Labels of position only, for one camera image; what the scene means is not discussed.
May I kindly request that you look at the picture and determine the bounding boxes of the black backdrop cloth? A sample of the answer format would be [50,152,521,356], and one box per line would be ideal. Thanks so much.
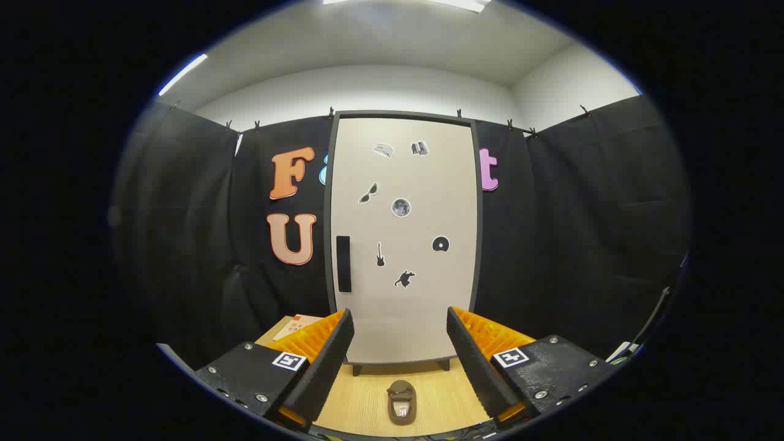
[113,95,693,368]

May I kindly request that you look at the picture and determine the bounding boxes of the black door handle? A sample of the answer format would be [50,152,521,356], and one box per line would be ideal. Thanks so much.
[336,236,352,293]

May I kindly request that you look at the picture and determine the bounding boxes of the thin dark cable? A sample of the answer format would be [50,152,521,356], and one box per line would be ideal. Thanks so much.
[634,285,671,347]

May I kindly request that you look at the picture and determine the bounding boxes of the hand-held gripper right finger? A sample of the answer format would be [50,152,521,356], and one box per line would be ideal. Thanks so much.
[446,306,615,424]

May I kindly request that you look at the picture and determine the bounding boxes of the ceiling light strip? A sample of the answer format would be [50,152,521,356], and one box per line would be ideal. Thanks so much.
[158,54,209,97]
[323,0,491,13]

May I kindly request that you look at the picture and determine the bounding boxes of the white flat object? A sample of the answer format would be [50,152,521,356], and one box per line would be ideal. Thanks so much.
[606,341,642,363]

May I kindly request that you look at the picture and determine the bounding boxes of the grey shoe cabinet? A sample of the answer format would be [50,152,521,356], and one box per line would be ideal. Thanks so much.
[323,110,484,376]

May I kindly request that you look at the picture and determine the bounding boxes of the brown fuzzy shoe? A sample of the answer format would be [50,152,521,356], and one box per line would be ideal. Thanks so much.
[387,380,418,426]

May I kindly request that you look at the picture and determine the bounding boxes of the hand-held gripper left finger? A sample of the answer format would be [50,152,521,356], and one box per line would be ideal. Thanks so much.
[195,308,355,429]

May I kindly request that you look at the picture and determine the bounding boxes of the row of black cloth clips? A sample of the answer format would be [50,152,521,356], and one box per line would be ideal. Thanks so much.
[173,100,594,138]

